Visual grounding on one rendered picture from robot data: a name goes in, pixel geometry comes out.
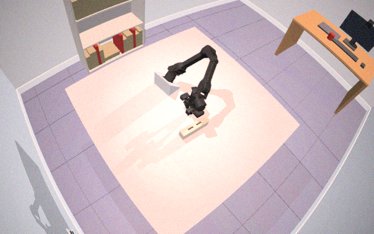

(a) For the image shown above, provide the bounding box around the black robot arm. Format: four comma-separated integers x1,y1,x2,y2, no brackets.
163,45,218,112

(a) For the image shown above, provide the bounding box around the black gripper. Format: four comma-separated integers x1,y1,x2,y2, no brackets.
180,92,204,118

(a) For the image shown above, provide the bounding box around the grey two-prong plug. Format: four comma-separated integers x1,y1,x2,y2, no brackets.
186,107,193,116

